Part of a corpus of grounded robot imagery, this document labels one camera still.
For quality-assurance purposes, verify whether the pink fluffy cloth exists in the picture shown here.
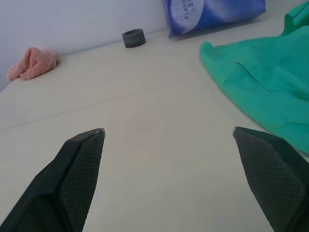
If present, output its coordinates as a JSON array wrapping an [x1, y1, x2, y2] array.
[[7, 47, 61, 82]]

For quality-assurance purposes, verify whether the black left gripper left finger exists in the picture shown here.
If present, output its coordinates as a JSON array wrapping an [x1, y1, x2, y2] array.
[[0, 128, 106, 232]]

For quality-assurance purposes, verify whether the large Vinda tissue package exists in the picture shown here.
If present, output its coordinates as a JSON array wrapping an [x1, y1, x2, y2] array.
[[162, 0, 267, 39]]

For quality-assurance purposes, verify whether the green cloth garment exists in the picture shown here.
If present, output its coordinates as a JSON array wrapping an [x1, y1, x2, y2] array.
[[198, 2, 309, 155]]

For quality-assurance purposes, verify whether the dark grey round ring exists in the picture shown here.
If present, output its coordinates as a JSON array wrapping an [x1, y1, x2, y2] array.
[[122, 29, 146, 49]]

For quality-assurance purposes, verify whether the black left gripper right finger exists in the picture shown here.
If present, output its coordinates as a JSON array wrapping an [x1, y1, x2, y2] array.
[[232, 126, 309, 232]]

